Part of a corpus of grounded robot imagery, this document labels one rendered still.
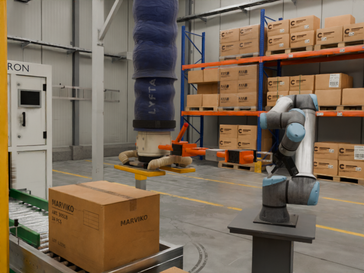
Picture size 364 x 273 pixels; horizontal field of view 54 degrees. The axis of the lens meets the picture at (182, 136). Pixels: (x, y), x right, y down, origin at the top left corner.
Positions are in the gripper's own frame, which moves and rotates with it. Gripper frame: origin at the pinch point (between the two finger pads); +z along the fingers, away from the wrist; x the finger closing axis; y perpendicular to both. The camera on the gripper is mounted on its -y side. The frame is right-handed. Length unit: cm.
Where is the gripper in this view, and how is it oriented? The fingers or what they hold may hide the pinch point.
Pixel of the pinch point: (277, 174)
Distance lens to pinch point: 214.4
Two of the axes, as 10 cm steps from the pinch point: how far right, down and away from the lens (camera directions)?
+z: -1.0, 6.5, 7.5
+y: -5.3, -6.8, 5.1
